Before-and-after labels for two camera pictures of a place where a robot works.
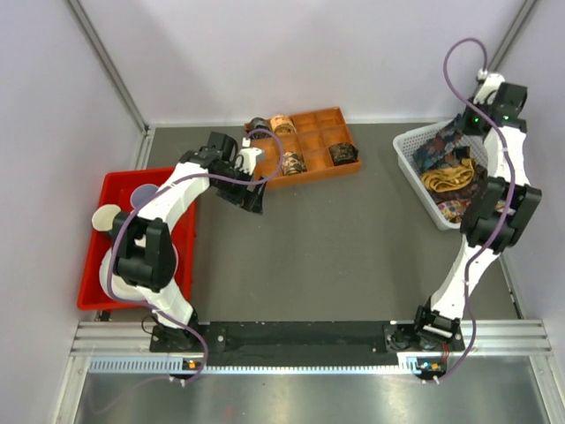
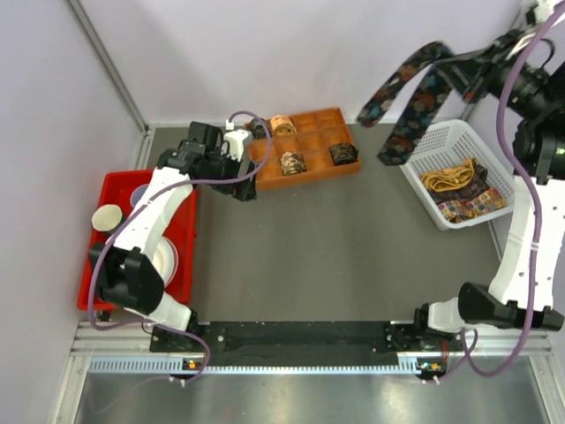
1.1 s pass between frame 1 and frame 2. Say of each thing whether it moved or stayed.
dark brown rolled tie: stayed
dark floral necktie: moved
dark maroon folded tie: stayed
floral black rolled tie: stayed
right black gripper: moved
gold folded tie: stayed
